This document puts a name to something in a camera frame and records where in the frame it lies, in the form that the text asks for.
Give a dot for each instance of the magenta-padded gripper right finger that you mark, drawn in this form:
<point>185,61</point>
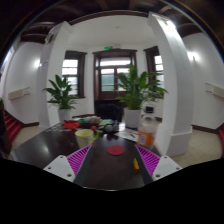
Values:
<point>149,160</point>

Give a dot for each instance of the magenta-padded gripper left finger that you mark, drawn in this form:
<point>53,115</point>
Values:
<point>78,160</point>

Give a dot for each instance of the orange drink plastic bottle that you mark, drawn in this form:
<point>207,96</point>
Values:
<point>146,135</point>

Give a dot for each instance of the pale yellow mug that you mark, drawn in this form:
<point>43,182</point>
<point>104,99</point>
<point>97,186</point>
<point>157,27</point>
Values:
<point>84,137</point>

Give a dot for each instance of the printed paper sheet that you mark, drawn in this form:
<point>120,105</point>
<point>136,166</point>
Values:
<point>129,134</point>

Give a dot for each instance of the flat round red coaster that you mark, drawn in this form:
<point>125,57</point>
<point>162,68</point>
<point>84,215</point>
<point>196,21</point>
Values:
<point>116,150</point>

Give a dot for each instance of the red box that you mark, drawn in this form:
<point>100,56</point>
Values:
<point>71,124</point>

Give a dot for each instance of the clear snack bag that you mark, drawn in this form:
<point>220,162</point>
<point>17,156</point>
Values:
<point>90,120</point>

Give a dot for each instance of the grey round headset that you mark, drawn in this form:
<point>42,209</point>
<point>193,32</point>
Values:
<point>111,127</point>

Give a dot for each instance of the green booklet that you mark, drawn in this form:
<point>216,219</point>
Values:
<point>106,122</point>

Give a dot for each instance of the black chair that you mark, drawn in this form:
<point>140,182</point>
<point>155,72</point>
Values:
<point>107,109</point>

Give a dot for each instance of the small potted green plant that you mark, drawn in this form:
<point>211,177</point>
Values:
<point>62,96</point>

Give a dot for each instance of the large potted green plant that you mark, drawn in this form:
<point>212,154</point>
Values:
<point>135,90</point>

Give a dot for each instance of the red carpeted staircase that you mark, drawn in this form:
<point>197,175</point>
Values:
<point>12,126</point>

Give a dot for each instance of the dark wooden glazed door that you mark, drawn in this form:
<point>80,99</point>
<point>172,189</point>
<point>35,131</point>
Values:
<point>107,78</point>

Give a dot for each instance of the wide dark-framed window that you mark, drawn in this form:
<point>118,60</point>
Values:
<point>70,71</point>

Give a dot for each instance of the narrow dark-framed window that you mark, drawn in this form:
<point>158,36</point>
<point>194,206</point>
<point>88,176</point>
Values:
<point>158,65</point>

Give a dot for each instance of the green exit sign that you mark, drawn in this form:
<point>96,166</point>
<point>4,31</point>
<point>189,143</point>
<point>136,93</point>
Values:
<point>108,47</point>

